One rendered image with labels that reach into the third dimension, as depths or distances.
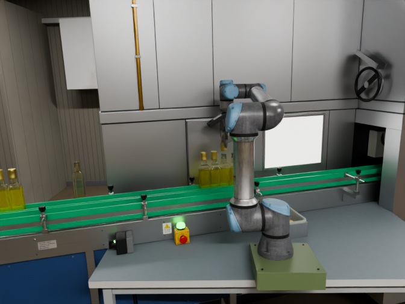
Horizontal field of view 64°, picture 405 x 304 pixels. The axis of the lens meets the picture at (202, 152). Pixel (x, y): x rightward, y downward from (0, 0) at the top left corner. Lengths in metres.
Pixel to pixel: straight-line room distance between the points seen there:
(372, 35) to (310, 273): 1.51
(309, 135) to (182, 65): 0.92
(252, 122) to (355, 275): 0.76
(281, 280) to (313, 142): 1.10
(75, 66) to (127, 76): 2.87
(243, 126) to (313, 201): 0.97
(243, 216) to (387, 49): 1.36
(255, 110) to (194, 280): 0.73
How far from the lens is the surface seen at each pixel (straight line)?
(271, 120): 1.30
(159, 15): 1.89
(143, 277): 1.49
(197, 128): 1.89
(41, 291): 1.90
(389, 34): 2.24
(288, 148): 2.14
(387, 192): 2.27
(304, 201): 2.08
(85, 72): 4.64
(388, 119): 2.21
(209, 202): 1.74
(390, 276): 1.62
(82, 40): 4.66
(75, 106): 5.12
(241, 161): 1.31
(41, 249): 1.76
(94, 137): 5.09
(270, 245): 1.44
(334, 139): 2.34
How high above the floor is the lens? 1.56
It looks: 13 degrees down
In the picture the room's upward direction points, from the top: 2 degrees counter-clockwise
